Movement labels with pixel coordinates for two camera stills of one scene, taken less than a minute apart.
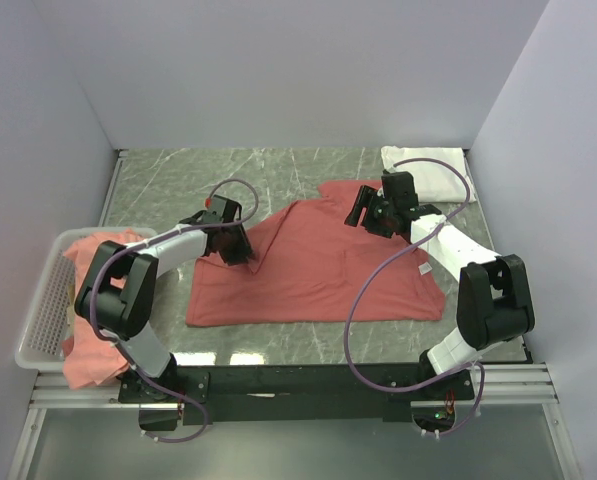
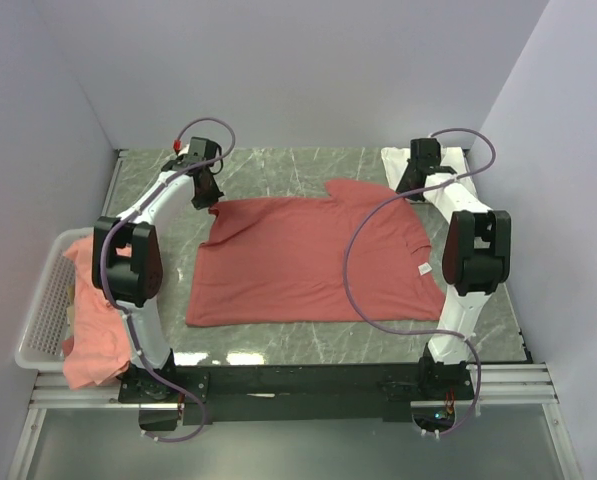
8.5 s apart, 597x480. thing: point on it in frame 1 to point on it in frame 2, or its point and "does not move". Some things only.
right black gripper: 366,209 to 413,176
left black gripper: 235,244 to 204,185
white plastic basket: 44,330 does not move
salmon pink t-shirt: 91,358 does not move
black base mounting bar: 298,393 does not move
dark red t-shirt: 310,267 does not move
